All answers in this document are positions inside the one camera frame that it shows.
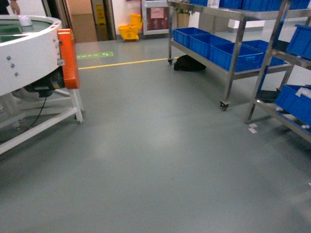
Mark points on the potted green plant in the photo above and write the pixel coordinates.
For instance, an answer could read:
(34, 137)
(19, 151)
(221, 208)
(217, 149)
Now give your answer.
(183, 17)

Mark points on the blue bin on cart left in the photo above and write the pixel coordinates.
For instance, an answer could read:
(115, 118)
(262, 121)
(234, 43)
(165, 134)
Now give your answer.
(182, 35)

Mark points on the blue bin on rack upper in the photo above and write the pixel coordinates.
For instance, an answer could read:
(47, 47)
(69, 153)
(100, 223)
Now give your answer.
(300, 43)

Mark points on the blue bin on cart middle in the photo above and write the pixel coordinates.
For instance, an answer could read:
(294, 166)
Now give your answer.
(202, 43)

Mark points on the near steel shelf rack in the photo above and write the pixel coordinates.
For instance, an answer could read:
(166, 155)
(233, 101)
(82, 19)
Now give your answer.
(265, 100)

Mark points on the black bag under cart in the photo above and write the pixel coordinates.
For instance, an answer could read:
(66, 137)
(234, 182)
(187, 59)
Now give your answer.
(187, 63)

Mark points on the blue bin on rack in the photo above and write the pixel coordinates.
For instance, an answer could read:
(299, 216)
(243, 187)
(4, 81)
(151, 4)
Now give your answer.
(300, 43)
(296, 100)

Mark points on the orange machine cover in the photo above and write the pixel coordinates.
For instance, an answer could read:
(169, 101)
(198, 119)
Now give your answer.
(69, 56)

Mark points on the yellow mop bucket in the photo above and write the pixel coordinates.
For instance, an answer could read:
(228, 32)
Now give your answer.
(131, 31)

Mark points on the white round conveyor machine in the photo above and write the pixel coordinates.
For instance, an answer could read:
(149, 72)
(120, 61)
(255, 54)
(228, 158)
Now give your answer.
(33, 96)

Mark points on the yellow wet floor sign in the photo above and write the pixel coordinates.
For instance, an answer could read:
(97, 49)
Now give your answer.
(101, 24)

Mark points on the blue bin on rack lower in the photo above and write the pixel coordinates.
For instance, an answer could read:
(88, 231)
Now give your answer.
(296, 100)

